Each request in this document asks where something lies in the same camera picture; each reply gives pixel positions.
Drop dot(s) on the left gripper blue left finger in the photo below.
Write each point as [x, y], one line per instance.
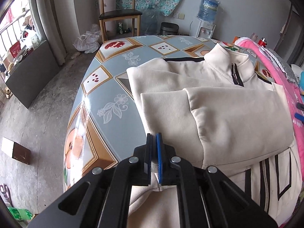
[147, 159]

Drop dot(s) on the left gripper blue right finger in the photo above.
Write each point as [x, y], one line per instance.
[159, 144]

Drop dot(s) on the cream jacket with black trim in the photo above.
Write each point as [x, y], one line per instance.
[215, 110]

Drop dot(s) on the patterned blue-grey tablecloth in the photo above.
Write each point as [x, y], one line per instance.
[105, 126]

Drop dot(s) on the white water dispenser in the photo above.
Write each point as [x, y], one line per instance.
[202, 29]

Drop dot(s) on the green can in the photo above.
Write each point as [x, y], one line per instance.
[120, 28]

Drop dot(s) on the empty clear water jug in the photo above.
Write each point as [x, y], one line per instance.
[149, 21]

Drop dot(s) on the white plastic bag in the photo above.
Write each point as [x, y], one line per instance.
[88, 42]

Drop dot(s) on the wooden chair with dark seat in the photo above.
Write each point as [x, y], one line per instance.
[117, 15]

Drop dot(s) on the brown box on floor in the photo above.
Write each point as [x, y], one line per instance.
[15, 151]

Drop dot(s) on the blue water jug on dispenser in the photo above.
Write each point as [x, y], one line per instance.
[208, 10]

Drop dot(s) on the red lighter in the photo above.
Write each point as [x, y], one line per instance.
[262, 42]

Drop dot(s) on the pink floral blanket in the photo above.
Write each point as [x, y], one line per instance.
[277, 71]

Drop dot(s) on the dark low cabinet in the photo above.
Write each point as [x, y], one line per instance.
[32, 74]

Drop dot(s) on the white cylinder bin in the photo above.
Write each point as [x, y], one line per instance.
[110, 5]

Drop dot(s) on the grey curtain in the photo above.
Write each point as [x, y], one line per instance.
[45, 21]

